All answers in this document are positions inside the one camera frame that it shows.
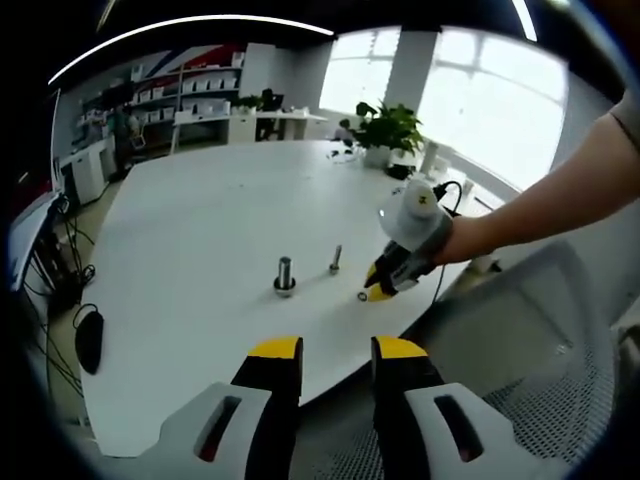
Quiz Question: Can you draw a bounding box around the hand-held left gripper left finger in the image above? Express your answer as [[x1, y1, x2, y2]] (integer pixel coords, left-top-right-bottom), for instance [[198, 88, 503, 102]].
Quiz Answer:
[[134, 336, 304, 480]]

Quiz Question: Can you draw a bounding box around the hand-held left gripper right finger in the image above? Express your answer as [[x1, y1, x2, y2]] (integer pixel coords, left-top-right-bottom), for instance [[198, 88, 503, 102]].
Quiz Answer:
[[370, 335, 571, 480]]

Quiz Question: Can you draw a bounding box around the thick metal bolt with base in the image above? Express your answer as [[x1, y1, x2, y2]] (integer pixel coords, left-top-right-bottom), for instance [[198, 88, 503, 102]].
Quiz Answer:
[[273, 256, 297, 300]]

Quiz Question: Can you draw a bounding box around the white stand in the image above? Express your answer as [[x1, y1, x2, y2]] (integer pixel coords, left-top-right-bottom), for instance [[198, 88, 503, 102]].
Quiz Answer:
[[419, 139, 449, 176]]

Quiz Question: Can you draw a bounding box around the green plant in white pot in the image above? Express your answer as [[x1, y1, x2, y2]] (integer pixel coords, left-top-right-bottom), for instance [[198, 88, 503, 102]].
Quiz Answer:
[[354, 99, 426, 169]]

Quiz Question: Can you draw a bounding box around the large bright window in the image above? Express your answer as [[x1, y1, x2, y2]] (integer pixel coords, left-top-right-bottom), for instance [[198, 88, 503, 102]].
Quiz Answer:
[[319, 27, 571, 194]]

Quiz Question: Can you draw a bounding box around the white office desk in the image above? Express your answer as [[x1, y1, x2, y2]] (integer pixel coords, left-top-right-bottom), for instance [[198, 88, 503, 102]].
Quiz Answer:
[[172, 110, 329, 151]]

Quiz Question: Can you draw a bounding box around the black oval object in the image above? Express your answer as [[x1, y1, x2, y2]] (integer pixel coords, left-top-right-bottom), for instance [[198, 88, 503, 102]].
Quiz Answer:
[[74, 313, 105, 375]]

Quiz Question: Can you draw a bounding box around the small green desk plant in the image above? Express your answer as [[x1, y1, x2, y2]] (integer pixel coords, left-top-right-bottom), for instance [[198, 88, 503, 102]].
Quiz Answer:
[[232, 94, 264, 114]]

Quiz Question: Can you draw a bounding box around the white ceiling light strip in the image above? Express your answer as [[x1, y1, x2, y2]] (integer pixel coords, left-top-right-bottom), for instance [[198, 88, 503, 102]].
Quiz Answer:
[[47, 14, 336, 86], [509, 0, 539, 41]]

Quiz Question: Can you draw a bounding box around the shelving with white bins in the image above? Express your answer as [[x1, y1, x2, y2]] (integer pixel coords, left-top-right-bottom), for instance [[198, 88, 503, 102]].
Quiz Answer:
[[79, 44, 246, 126]]

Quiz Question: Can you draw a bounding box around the white cabinet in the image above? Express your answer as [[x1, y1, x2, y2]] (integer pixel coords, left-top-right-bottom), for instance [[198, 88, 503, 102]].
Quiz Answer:
[[59, 137, 119, 206]]

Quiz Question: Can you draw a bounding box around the light side desk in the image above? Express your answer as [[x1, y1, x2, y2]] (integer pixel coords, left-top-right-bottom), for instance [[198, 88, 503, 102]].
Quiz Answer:
[[7, 192, 66, 291]]

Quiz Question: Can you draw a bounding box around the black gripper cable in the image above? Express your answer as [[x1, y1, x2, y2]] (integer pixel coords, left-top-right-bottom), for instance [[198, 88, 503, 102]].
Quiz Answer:
[[432, 180, 464, 219]]

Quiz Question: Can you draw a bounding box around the tangle of black cables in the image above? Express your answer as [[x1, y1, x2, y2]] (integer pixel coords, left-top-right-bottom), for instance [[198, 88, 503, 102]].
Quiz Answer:
[[24, 214, 96, 396]]

